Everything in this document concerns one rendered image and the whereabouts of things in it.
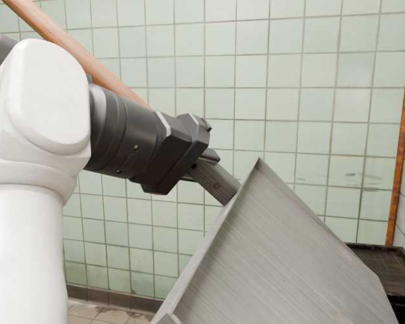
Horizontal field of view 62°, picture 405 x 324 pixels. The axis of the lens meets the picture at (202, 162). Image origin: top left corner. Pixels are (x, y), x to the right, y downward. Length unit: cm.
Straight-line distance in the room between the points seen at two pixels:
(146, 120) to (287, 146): 136
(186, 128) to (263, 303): 22
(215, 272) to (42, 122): 21
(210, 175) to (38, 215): 26
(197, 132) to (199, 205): 144
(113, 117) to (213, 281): 18
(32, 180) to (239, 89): 148
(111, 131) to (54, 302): 16
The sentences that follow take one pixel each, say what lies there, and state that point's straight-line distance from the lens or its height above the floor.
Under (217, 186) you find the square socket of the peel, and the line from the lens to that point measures 46.
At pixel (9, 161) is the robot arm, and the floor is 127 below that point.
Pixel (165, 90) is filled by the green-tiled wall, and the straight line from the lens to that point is 178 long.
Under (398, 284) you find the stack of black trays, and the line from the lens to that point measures 106.
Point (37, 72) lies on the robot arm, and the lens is 29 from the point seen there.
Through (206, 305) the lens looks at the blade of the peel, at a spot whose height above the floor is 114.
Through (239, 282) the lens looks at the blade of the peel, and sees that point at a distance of 37.
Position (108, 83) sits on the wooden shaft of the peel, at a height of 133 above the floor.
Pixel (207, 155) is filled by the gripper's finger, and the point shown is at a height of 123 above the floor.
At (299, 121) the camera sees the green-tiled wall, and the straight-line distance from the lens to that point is 167.
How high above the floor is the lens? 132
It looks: 12 degrees down
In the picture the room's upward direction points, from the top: straight up
